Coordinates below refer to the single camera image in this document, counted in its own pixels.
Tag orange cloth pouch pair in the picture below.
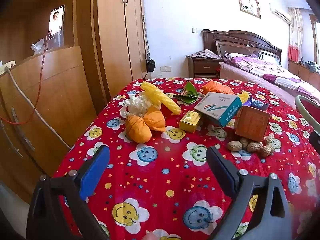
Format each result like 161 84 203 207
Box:
125 115 152 144

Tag purple patchwork quilt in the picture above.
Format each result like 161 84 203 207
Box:
222 52 320 98

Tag window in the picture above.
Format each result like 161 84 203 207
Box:
310 14 320 63

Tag green paper carton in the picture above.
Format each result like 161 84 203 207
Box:
173 81 199 105

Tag black hanging cable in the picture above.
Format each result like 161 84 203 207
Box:
141 12 150 79

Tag white foam net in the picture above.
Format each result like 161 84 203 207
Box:
121 95 150 118

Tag smartphone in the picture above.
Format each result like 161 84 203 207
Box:
48 4 65 34

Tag wooden window cabinet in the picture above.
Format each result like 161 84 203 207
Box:
287 60 320 90

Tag clear phone stand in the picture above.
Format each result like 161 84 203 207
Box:
46 30 65 50

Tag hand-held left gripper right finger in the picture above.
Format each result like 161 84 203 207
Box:
206 146 293 240

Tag long yellow foam net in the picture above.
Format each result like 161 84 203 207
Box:
140 81 182 115

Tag red smiley flower tablecloth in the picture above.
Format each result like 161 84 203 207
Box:
54 77 320 240

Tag white power strip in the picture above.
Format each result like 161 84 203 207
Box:
0 61 15 77

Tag wooden wardrobe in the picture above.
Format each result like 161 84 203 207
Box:
75 0 150 108

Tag orange paper bundle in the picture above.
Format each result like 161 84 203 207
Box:
144 106 166 132

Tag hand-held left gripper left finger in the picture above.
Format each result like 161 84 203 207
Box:
26 145 110 240

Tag small yellow green box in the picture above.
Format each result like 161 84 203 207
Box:
179 110 202 133

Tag folded clothes on nightstand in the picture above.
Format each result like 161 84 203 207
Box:
186 49 222 60

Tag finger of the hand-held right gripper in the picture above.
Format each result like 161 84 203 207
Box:
309 131 320 154

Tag wall air conditioner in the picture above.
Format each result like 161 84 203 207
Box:
269 3 292 23

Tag low wooden cabinet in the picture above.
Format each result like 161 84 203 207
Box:
0 45 97 203

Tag dark wooden nightstand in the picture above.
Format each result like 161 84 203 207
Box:
186 56 223 79

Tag orange brown box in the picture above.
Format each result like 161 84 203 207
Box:
235 105 270 142

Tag blue plastic piece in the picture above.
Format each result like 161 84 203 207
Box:
251 99 269 111

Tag white and teal carton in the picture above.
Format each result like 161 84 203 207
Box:
194 92 243 127

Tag framed wall photo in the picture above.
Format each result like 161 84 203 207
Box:
235 0 261 19

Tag white cable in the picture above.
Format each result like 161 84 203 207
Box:
5 66 73 150

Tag blue green clothes pile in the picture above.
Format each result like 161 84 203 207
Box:
301 60 320 74

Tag dark wooden headboard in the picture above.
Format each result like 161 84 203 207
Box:
202 29 282 67

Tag white tissue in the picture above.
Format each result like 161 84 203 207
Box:
31 39 47 55

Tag red bin with green rim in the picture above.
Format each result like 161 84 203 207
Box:
295 95 320 120

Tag orange bag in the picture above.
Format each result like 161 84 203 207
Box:
202 80 235 96

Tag bed with pink sheet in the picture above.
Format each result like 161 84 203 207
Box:
219 61 320 110

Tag white and red curtain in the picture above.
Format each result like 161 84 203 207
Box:
287 7 304 63

